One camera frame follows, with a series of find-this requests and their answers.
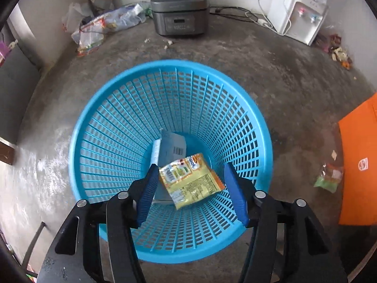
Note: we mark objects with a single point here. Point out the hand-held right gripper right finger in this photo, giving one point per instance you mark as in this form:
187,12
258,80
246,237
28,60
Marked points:
237,196

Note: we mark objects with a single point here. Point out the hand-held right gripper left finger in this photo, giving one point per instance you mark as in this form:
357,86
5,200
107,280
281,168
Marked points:
146,196

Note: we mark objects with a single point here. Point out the yellow snack wrapper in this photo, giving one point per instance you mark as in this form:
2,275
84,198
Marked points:
191,188

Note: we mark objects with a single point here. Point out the blue plastic basket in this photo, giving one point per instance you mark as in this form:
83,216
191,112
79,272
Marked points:
117,109

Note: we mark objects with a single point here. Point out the white carton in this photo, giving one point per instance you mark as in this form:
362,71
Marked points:
170,147

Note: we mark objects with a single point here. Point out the green snack wrapper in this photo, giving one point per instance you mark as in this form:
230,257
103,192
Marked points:
328,179

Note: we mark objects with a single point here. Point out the orange plastic stool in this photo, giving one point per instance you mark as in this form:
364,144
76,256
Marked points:
359,159

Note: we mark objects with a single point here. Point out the white paper scrap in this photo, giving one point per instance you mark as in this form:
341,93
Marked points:
169,42

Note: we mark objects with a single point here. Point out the white power strip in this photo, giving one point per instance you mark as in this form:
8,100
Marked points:
265,22

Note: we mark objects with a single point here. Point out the pile of candy wrappers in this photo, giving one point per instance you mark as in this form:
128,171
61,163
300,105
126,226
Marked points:
335,50

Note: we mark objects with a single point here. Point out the clear plastic bag of packets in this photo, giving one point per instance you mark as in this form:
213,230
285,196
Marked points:
112,20

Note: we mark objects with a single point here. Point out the grey rice cooker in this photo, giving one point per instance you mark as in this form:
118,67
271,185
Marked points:
179,8

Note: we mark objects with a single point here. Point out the white plastic bag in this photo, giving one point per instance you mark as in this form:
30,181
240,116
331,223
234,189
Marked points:
73,14

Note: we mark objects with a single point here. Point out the white water dispenser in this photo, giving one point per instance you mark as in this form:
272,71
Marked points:
294,8

